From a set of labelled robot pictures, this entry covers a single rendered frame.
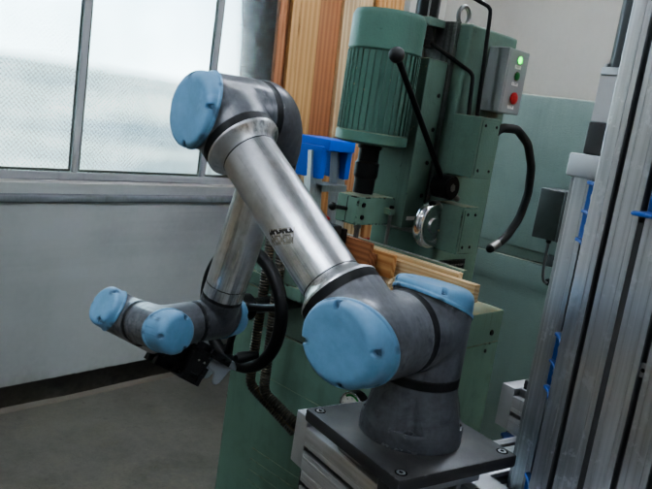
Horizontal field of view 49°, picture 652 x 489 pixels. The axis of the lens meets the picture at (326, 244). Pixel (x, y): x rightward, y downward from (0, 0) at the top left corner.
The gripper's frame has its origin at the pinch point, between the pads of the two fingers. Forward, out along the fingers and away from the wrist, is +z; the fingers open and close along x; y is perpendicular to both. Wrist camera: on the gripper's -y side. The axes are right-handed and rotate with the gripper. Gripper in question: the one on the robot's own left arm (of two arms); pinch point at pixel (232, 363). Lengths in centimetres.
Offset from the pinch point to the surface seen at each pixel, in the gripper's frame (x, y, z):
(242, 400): -22.2, 6.9, 31.3
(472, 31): 4, -98, 11
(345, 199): -7.5, -47.4, 13.2
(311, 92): -133, -123, 88
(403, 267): 10.1, -38.4, 23.0
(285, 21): -136, -138, 59
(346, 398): 17.7, -5.3, 17.2
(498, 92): 9, -90, 25
